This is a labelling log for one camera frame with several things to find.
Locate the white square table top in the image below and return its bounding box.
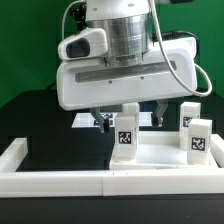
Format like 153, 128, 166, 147
109, 131, 218, 170

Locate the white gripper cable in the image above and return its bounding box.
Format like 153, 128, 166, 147
148, 0, 214, 98

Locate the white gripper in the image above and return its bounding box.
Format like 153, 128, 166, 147
57, 37, 197, 133

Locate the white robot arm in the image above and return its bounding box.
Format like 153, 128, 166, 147
57, 0, 197, 132

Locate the white sheet with tags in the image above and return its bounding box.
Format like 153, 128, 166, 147
72, 112, 152, 128

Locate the white U-shaped obstacle fence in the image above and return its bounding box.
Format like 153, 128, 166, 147
0, 138, 224, 198

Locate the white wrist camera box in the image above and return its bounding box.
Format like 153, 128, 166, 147
58, 28, 108, 61

